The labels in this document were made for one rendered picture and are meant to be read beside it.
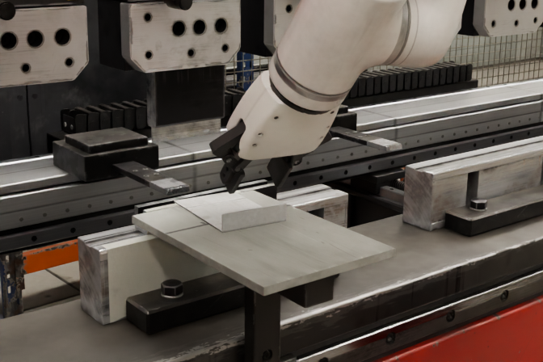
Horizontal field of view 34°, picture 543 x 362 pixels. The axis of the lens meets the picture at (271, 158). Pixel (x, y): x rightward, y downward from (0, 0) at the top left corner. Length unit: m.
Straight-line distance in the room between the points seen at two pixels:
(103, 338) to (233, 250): 0.20
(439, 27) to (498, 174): 0.70
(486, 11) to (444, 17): 0.54
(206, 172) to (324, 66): 0.63
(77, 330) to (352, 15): 0.52
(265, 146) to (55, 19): 0.25
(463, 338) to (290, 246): 0.45
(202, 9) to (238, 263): 0.31
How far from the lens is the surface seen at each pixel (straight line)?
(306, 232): 1.00
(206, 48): 1.04
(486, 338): 1.39
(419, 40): 0.83
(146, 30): 1.00
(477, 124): 1.86
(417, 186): 1.40
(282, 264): 0.91
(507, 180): 1.53
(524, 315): 1.45
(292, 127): 0.90
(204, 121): 1.11
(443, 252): 1.32
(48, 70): 0.95
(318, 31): 0.80
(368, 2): 0.76
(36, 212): 1.29
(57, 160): 1.33
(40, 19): 0.94
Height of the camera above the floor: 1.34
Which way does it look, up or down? 15 degrees down
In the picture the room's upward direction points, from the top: 1 degrees clockwise
